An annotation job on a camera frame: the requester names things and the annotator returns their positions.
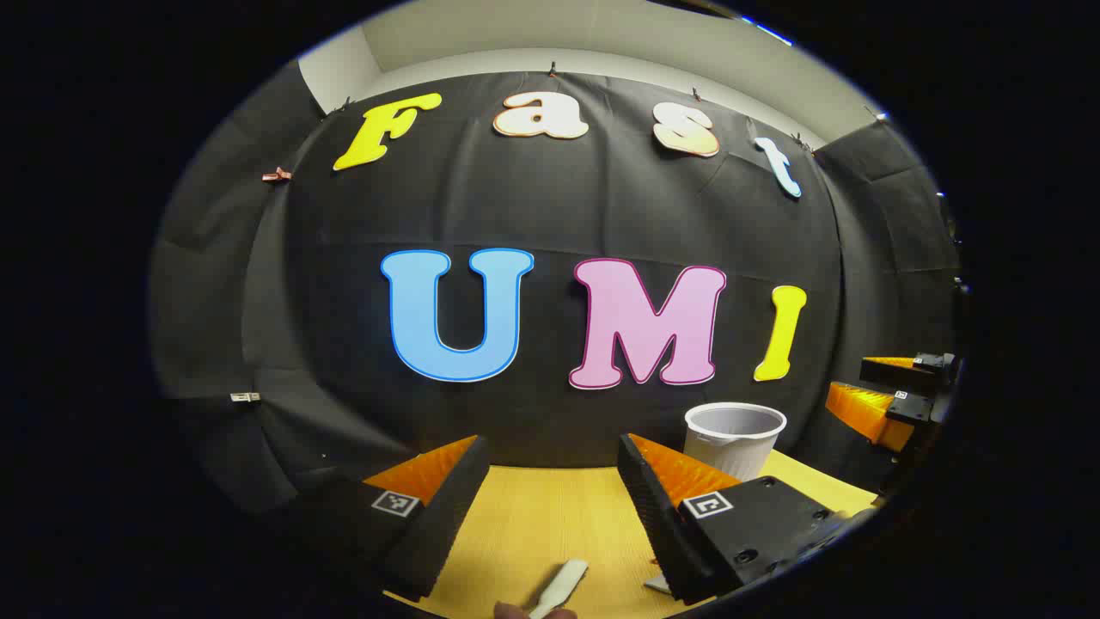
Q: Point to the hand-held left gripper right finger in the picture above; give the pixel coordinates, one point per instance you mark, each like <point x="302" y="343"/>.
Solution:
<point x="657" y="524"/>

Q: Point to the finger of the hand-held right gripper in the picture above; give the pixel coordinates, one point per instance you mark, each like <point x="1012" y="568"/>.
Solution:
<point x="894" y="374"/>
<point x="859" y="411"/>

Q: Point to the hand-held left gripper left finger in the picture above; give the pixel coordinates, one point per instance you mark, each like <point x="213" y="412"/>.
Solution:
<point x="438" y="524"/>

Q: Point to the white ribbed garbage bin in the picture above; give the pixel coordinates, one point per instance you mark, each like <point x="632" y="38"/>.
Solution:
<point x="730" y="451"/>

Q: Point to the wooden desktop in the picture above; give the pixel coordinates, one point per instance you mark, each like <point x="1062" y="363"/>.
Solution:
<point x="550" y="516"/>

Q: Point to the silver clip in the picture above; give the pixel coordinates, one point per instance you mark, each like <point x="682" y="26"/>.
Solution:
<point x="245" y="397"/>

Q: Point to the copper clip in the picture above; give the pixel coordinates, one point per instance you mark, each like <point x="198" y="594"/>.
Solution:
<point x="277" y="175"/>

